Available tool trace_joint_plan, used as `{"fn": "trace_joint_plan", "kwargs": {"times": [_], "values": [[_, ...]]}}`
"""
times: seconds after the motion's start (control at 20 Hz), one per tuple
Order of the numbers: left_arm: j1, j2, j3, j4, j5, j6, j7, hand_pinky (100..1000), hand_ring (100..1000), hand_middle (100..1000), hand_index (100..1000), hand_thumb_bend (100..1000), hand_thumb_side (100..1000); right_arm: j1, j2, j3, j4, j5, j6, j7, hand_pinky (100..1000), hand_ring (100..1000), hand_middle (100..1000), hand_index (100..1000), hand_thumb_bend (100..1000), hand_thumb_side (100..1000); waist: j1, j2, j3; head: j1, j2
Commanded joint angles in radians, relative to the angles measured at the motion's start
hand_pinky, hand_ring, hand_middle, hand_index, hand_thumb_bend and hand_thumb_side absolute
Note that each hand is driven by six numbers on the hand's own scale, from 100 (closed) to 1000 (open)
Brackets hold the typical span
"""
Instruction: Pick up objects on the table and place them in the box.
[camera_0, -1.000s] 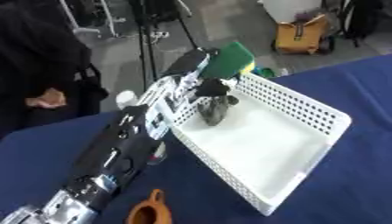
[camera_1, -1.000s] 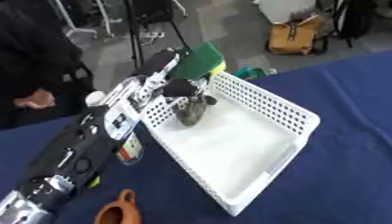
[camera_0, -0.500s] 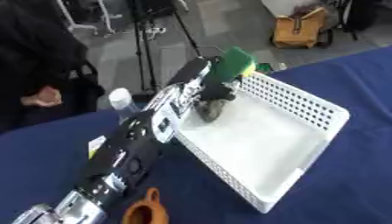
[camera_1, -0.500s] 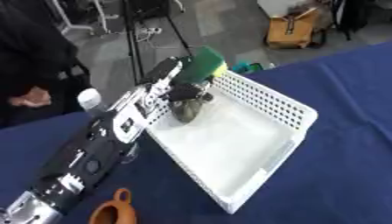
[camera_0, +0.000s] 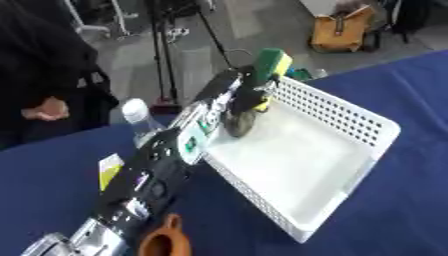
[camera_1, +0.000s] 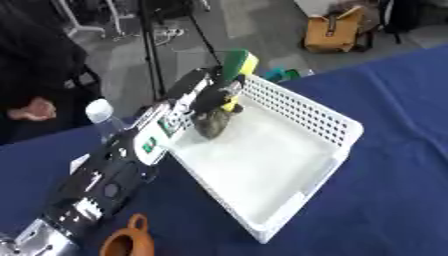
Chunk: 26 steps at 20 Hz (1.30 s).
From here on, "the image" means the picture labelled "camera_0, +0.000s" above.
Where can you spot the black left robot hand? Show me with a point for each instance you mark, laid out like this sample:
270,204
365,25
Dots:
245,100

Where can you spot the green and yellow sponge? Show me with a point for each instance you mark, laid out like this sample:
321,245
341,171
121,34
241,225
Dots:
269,65

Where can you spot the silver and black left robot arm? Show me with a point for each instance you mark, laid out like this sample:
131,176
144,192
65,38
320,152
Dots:
157,156

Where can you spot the white perforated plastic basket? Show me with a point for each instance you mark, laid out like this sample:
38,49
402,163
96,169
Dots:
303,150

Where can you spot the black tripod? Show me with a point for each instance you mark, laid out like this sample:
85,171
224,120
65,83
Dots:
175,50

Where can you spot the clear plastic water bottle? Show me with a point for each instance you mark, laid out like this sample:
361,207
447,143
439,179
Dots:
140,120

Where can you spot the tan bag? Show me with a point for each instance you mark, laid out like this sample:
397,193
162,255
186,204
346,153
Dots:
339,30

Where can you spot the yellow and white packet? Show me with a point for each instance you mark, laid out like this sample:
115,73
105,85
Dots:
108,170

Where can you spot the white chair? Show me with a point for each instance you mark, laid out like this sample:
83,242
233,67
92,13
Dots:
96,20

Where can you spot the person's hand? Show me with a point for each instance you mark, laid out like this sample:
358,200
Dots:
46,110

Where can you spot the person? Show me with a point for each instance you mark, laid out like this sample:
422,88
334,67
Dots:
41,66

